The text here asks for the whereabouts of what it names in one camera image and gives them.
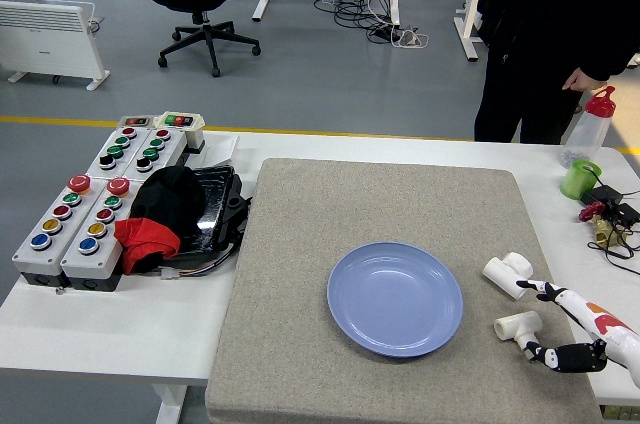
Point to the grey emergency-stop button box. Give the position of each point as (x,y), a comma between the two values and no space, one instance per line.
(95,239)
(50,229)

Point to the grey-brown mat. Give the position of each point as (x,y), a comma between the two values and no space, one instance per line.
(380,204)

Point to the black cloth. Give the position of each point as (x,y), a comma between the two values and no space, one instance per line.
(167,199)

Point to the cream green-red switch box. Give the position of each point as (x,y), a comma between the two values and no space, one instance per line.
(180,121)

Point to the small grey rocker switch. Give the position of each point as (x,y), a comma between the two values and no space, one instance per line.
(136,121)

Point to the white panel heater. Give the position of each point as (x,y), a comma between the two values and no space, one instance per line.
(45,39)

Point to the person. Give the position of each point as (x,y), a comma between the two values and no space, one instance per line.
(540,19)

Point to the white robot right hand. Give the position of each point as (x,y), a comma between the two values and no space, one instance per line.
(615,339)

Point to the person's hand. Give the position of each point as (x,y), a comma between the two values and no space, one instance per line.
(585,80)

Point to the clear bottle red cap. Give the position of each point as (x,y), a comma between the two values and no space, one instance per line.
(590,134)

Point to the white pipe tee metal nut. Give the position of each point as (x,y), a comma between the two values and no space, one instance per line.
(517,325)

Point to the black power adapter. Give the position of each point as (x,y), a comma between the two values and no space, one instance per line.
(602,195)

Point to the grey four-button control box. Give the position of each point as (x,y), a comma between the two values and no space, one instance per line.
(155,149)
(117,151)

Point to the green cup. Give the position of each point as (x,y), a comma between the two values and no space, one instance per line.
(575,181)

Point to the white pipe tee fitting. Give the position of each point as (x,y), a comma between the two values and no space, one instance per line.
(502,271)

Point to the brass valve fitting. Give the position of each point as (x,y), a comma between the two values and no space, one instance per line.
(605,234)

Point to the blue plate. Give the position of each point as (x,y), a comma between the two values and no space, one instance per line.
(395,299)

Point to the white paper sheet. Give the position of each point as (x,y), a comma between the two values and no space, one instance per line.
(220,149)

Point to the red cloth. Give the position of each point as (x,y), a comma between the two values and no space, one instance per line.
(145,241)

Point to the black adapter box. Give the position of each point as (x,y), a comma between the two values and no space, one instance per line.
(627,214)

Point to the black glossy tray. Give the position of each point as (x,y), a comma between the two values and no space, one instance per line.
(215,209)

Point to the white table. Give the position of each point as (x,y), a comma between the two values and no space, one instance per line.
(125,334)

